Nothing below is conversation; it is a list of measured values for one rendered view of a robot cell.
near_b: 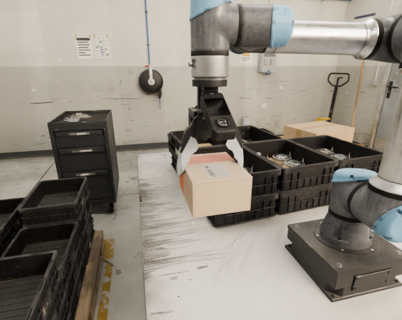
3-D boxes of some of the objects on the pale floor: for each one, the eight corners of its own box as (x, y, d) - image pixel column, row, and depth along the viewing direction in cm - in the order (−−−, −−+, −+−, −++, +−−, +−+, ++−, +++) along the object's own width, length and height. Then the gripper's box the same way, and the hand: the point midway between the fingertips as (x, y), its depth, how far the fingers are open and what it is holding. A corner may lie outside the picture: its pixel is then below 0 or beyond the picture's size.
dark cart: (117, 214, 249) (106, 120, 218) (66, 220, 239) (46, 122, 208) (120, 187, 303) (111, 109, 273) (79, 191, 293) (64, 111, 263)
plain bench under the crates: (542, 397, 112) (634, 265, 88) (166, 555, 76) (150, 403, 52) (309, 209, 258) (320, 140, 234) (143, 232, 222) (136, 153, 198)
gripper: (244, 77, 60) (240, 160, 66) (159, 79, 55) (164, 167, 62) (261, 79, 52) (254, 173, 58) (163, 80, 47) (168, 181, 54)
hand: (211, 174), depth 58 cm, fingers closed on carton, 14 cm apart
